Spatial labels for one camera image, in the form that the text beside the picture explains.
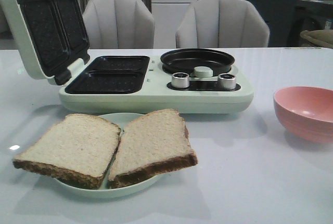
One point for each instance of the pink bowl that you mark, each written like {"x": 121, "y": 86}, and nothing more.
{"x": 305, "y": 111}

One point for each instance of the green breakfast maker lid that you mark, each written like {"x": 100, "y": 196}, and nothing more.
{"x": 50, "y": 36}

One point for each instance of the green breakfast maker base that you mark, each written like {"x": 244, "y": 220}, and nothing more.
{"x": 139, "y": 84}

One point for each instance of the left silver control knob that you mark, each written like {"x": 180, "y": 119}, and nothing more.
{"x": 180, "y": 80}

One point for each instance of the silver control knob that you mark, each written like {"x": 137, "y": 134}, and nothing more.
{"x": 226, "y": 81}
{"x": 180, "y": 80}

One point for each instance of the black round frying pan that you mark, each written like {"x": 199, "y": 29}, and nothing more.
{"x": 185, "y": 60}

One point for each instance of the light green plate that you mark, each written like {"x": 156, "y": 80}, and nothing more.
{"x": 121, "y": 119}

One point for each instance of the right silver control knob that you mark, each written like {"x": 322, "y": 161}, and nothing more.
{"x": 226, "y": 81}

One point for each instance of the right grey chair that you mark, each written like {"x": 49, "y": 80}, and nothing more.
{"x": 220, "y": 24}

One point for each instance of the grey chair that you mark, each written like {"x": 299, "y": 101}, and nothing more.
{"x": 119, "y": 24}
{"x": 220, "y": 24}

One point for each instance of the left grey chair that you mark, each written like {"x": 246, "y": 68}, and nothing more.
{"x": 119, "y": 24}

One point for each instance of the white cabinet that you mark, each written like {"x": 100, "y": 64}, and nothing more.
{"x": 168, "y": 15}

